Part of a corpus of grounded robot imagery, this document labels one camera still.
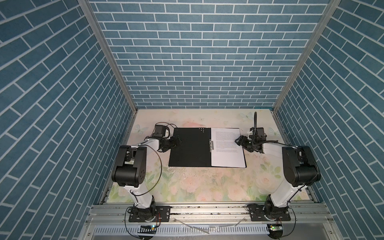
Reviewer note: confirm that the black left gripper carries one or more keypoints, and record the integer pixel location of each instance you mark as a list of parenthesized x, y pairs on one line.
[(173, 143)]

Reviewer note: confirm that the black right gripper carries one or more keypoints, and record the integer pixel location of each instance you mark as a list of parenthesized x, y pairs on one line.
[(242, 140)]

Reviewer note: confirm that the text paper sheet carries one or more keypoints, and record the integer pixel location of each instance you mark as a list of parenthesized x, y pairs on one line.
[(224, 151)]

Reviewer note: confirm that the red folder with black inside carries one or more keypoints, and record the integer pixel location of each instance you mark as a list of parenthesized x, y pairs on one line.
[(195, 150)]

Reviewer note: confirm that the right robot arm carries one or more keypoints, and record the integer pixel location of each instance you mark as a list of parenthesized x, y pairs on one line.
[(299, 168)]

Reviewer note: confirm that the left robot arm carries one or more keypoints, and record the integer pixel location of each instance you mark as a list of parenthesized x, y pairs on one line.
[(130, 166)]

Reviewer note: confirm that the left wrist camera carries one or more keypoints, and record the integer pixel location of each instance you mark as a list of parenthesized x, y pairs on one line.
[(161, 132)]

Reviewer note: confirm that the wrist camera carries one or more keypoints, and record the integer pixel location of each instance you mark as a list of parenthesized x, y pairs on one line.
[(256, 131), (161, 132)]

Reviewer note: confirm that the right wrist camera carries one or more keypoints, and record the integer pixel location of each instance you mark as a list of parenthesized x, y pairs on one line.
[(256, 131)]

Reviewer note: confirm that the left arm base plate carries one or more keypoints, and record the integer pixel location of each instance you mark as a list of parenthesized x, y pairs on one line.
[(136, 215)]

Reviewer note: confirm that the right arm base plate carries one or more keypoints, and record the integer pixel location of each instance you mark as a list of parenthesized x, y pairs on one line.
[(259, 213)]

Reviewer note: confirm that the aluminium front rail frame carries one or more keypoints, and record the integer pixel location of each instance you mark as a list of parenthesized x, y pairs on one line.
[(209, 218)]

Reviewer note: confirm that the aluminium right corner post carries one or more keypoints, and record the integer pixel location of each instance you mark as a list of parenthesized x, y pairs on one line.
[(318, 30)]

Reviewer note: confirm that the aluminium corner post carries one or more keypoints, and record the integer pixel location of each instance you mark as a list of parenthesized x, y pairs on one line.
[(92, 20), (318, 30)]

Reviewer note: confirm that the aluminium left corner post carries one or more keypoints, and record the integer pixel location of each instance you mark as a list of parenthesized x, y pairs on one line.
[(92, 20)]

